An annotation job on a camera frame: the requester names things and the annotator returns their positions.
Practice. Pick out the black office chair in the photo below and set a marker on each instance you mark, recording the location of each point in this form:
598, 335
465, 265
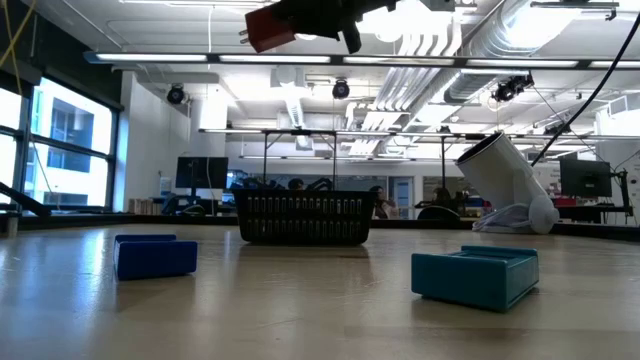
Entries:
437, 214

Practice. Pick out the red bin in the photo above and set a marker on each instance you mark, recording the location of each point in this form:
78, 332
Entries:
565, 201

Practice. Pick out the blue digital clock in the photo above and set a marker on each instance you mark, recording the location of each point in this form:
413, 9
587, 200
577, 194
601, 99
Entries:
155, 260

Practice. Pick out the red plug adapter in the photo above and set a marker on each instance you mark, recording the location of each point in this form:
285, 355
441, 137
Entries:
267, 30

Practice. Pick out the teal digital clock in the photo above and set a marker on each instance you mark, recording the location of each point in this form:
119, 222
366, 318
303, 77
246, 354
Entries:
465, 280

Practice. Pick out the black ceiling camera mount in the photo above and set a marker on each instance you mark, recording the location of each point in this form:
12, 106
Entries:
510, 89

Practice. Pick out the black mesh basket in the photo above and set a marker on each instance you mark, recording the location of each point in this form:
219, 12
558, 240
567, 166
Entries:
305, 215

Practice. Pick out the silver ventilation duct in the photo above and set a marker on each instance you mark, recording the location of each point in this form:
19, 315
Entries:
492, 37

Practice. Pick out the person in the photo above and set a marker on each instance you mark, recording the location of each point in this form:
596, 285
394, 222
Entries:
442, 196
296, 184
382, 205

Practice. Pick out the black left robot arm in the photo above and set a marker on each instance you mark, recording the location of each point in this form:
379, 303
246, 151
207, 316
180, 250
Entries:
25, 199

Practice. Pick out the large window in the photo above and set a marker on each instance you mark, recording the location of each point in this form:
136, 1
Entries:
75, 130

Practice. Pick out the long ceiling light bar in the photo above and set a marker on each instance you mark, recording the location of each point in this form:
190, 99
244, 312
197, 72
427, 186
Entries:
275, 59

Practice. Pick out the black desk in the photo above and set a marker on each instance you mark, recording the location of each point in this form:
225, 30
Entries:
595, 212

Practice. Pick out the black ceiling camera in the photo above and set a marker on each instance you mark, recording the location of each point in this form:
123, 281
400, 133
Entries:
341, 89
176, 94

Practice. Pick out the black computer monitor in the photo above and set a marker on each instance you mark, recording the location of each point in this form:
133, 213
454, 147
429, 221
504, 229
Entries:
585, 177
200, 172

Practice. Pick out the black aluminium table frame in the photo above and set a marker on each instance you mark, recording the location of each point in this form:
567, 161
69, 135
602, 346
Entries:
415, 224

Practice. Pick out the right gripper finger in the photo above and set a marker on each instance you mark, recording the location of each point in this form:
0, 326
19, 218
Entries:
320, 17

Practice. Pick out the beige blocks row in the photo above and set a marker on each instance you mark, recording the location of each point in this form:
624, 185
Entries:
145, 206

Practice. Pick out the white cylinder device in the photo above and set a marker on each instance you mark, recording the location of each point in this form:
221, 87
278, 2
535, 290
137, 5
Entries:
500, 170

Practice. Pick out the black frame stand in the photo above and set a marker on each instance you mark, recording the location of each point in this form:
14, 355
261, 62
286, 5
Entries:
265, 160

